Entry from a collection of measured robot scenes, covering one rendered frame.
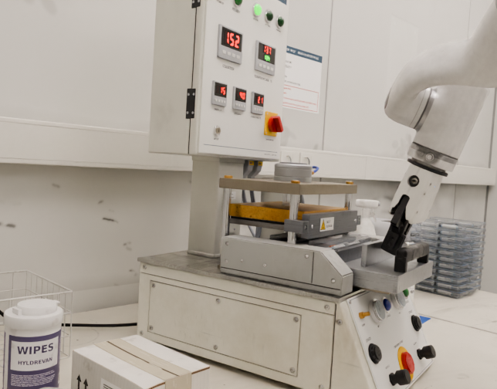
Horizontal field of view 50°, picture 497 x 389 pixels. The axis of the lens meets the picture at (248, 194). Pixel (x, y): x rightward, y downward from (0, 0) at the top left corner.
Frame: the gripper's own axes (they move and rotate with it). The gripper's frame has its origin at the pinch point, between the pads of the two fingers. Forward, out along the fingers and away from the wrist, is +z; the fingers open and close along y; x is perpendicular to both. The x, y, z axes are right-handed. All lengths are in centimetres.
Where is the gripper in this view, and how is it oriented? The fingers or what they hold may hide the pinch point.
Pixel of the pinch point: (393, 242)
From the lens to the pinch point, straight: 102.6
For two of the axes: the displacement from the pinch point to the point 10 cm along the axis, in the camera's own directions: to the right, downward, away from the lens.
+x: -7.6, -4.1, 5.0
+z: -3.4, 9.1, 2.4
